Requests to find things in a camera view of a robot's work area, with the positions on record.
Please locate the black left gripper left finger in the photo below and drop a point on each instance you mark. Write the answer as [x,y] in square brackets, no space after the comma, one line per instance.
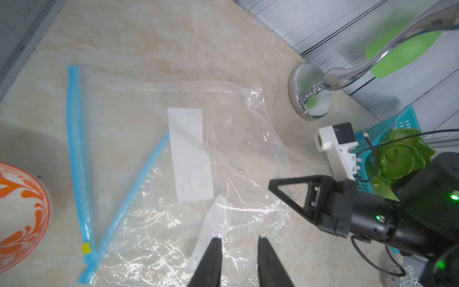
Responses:
[208,271]

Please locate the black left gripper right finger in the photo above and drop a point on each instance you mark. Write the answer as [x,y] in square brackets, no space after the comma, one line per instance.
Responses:
[271,272]

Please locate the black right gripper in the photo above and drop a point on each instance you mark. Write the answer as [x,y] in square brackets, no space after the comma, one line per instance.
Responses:
[338,208]

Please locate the chinese cabbage dark green leafy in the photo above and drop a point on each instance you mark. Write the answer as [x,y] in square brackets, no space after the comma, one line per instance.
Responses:
[400,153]

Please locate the clear zipper bag blue seal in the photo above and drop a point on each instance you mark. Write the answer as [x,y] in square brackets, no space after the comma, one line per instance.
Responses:
[162,167]

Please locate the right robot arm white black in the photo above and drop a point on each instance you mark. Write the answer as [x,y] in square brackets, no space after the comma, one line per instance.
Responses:
[441,271]

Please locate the silver metal cup stand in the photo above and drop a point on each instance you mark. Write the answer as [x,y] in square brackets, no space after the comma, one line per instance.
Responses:
[310,87]

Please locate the teal plastic basket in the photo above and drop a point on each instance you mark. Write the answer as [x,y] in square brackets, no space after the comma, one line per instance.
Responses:
[406,119]

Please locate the orange patterned bowl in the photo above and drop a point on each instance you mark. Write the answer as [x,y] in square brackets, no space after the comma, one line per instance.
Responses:
[26,211]

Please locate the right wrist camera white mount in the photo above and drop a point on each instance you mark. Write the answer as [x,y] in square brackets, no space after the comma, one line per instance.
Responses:
[338,141]

